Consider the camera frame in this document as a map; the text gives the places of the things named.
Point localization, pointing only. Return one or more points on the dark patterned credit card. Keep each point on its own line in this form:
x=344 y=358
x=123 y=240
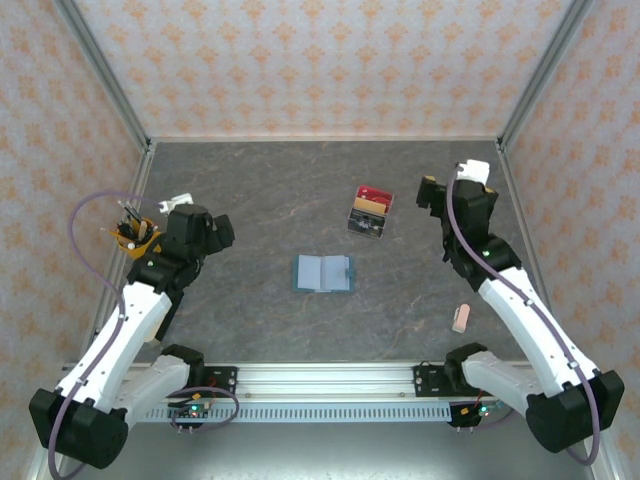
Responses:
x=367 y=222

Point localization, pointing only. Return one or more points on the teal card holder wallet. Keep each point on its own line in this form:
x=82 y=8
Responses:
x=320 y=272

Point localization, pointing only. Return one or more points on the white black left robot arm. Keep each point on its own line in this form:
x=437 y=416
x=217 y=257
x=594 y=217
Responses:
x=75 y=430

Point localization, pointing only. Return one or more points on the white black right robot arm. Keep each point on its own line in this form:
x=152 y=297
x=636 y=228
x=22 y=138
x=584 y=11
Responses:
x=575 y=415

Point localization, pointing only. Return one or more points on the red card stack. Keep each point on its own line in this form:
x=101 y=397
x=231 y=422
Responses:
x=372 y=191

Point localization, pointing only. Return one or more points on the tan card stack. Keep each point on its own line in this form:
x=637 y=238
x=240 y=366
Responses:
x=369 y=204

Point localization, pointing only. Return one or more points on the flat wooden stick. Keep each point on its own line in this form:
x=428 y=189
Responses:
x=144 y=230

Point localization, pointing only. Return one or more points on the yellow pen cup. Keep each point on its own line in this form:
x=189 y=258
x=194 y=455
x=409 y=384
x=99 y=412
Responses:
x=137 y=252

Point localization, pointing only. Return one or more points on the black pen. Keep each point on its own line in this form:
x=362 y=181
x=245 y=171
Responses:
x=128 y=230

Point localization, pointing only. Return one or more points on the pink eraser white sleeve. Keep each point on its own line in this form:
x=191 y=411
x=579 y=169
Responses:
x=461 y=320

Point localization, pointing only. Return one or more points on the small lit circuit board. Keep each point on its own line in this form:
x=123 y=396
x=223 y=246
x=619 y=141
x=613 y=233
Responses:
x=192 y=412
x=482 y=412

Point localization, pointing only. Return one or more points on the wide aluminium mounting extrusion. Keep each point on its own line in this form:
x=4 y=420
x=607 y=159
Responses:
x=325 y=382

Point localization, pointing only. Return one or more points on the grey metal sheet panel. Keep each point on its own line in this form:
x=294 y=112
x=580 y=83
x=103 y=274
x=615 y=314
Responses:
x=325 y=450

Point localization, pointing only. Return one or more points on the long aluminium table rail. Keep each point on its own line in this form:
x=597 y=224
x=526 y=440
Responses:
x=511 y=175
x=141 y=175

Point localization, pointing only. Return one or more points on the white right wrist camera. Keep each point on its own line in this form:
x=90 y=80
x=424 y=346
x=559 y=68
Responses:
x=475 y=171

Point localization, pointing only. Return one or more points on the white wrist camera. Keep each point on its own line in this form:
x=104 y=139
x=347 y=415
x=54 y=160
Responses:
x=475 y=171
x=179 y=200

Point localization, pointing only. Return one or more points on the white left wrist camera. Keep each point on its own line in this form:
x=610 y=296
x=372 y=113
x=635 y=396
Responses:
x=179 y=200

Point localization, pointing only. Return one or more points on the short aluminium table rail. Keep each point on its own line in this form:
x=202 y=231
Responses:
x=325 y=138

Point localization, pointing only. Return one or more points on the aluminium frame post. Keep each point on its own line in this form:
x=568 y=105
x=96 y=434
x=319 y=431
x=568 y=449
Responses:
x=542 y=75
x=107 y=80

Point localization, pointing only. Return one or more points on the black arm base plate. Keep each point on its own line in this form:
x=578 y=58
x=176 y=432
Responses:
x=425 y=382
x=222 y=382

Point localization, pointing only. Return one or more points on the sloped aluminium frame strut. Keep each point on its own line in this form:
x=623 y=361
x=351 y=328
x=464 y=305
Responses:
x=611 y=467

